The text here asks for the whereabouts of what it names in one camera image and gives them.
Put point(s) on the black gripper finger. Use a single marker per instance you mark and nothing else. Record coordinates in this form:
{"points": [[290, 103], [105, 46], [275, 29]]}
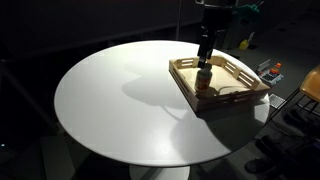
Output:
{"points": [[211, 45], [202, 50]]}

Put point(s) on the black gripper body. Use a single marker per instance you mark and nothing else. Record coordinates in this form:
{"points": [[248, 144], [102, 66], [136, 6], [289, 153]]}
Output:
{"points": [[217, 16]]}

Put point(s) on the orange bottle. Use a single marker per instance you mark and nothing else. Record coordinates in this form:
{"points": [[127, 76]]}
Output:
{"points": [[275, 69]]}

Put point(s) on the white table pedestal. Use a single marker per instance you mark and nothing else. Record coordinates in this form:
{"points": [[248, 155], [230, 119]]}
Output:
{"points": [[160, 173]]}

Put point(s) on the small brown bottle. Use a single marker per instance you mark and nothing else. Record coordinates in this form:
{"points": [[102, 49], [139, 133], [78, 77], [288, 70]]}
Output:
{"points": [[202, 81]]}

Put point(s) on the blue patterned box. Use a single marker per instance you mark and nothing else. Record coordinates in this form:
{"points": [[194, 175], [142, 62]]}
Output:
{"points": [[272, 77]]}

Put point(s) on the green cloth object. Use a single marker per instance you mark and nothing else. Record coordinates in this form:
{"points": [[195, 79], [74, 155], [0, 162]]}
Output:
{"points": [[250, 10]]}

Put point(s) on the yellow chair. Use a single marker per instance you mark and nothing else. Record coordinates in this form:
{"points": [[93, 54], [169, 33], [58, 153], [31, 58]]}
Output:
{"points": [[311, 85]]}

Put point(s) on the metal floor grate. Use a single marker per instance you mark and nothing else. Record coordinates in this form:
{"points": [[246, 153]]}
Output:
{"points": [[277, 101]]}

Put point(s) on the wooden slotted tray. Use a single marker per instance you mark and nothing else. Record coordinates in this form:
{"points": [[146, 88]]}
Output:
{"points": [[233, 95]]}

